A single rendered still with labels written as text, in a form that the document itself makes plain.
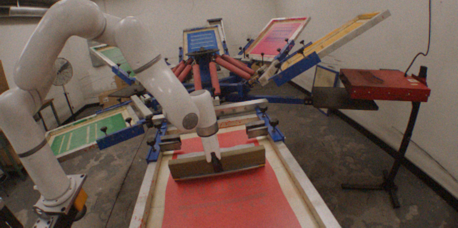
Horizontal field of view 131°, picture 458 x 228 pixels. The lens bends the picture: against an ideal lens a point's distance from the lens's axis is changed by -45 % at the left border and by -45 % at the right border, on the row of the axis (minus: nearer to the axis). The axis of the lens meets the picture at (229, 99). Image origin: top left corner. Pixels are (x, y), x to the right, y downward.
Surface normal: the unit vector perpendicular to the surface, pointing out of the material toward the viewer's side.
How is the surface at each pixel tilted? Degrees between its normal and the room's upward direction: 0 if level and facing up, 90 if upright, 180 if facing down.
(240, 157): 91
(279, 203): 0
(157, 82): 54
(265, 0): 90
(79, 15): 101
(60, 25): 115
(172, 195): 0
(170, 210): 0
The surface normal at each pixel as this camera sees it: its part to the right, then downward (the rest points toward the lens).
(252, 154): 0.15, 0.36
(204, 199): -0.11, -0.93
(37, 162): 0.83, 0.11
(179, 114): 0.51, 0.26
